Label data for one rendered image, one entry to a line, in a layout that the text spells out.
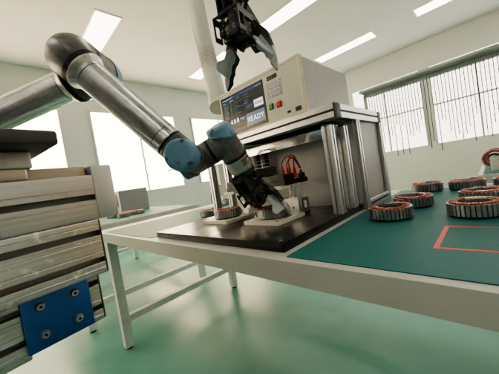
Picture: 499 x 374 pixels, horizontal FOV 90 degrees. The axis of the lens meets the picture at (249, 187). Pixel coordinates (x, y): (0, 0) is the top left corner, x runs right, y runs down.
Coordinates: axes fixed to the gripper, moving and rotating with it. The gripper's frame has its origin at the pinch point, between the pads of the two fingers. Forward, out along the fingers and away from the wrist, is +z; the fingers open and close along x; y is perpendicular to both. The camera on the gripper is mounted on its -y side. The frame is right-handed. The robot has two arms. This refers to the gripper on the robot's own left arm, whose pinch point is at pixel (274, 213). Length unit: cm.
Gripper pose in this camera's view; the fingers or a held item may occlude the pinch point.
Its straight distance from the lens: 87.1
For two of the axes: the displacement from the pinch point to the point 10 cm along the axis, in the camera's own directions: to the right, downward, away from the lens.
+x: 7.1, -0.8, -7.0
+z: 4.8, 7.8, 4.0
